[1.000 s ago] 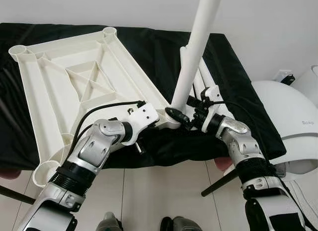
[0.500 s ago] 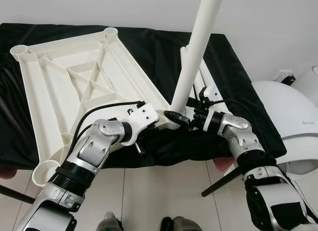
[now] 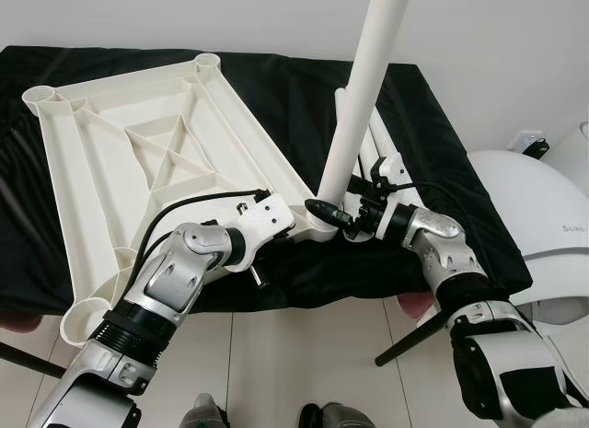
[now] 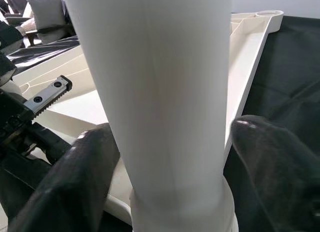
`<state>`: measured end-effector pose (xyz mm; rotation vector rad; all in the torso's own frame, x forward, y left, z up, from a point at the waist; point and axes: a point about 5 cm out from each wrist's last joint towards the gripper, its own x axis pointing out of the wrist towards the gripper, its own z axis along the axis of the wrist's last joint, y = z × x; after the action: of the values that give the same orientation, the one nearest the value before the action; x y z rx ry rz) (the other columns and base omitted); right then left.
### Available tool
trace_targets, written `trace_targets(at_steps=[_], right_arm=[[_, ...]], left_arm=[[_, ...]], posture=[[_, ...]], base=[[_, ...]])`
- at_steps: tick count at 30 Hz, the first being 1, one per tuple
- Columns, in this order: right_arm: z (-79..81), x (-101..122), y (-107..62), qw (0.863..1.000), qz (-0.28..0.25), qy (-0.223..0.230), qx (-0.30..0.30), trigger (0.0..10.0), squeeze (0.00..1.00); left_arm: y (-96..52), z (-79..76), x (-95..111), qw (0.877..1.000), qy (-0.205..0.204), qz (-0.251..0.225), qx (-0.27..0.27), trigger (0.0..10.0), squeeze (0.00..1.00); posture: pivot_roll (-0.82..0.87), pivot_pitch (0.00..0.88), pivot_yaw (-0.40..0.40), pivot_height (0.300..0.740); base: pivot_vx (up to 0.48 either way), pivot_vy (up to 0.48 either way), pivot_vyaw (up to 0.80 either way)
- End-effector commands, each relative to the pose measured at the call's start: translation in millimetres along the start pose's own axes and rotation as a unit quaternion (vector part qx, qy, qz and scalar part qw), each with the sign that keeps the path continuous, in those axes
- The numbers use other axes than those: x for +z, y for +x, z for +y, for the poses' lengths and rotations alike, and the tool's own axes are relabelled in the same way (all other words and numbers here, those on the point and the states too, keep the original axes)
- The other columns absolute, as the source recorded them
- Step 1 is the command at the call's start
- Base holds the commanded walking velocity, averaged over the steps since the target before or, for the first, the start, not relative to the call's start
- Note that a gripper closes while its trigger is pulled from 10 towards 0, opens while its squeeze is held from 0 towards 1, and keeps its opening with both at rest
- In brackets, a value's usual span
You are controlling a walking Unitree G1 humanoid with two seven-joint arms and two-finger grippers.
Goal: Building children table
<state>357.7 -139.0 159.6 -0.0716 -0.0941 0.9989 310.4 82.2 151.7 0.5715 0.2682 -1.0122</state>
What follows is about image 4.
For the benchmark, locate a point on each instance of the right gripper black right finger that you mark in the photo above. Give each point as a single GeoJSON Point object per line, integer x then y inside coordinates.
{"type": "Point", "coordinates": [287, 187]}

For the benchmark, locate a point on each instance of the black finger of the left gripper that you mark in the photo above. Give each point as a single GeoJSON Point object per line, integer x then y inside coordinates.
{"type": "Point", "coordinates": [47, 144]}

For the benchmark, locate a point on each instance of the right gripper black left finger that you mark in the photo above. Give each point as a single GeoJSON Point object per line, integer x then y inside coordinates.
{"type": "Point", "coordinates": [67, 192]}

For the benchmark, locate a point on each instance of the white plastic table leg tube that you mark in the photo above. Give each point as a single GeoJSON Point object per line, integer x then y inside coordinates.
{"type": "Point", "coordinates": [162, 92]}

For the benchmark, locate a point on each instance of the white plastic children table top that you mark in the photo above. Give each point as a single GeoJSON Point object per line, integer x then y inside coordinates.
{"type": "Point", "coordinates": [246, 67]}

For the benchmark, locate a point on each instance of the wooden armchair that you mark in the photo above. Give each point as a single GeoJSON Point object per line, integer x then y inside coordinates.
{"type": "Point", "coordinates": [31, 37]}

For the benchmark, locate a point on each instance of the grey cushion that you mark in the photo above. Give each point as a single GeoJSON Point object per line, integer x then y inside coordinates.
{"type": "Point", "coordinates": [46, 15]}

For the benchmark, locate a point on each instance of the black table cover cloth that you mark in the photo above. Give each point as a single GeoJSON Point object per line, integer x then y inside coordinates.
{"type": "Point", "coordinates": [287, 67]}

